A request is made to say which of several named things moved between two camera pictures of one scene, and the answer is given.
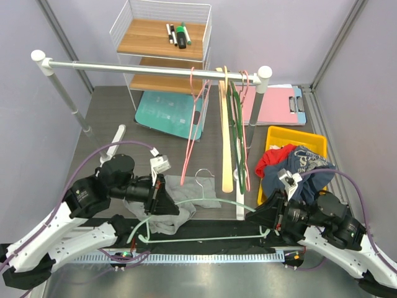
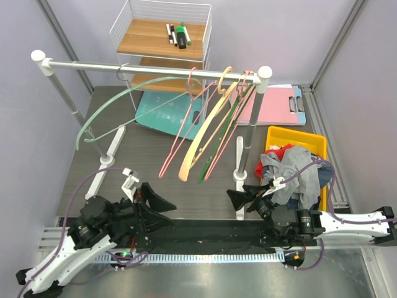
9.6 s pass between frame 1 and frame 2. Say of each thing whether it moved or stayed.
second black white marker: stayed
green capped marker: stayed
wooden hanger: moved
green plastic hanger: moved
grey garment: moved
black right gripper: moved
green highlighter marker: stayed
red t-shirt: stayed
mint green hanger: moved
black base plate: stayed
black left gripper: moved
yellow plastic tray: stayed
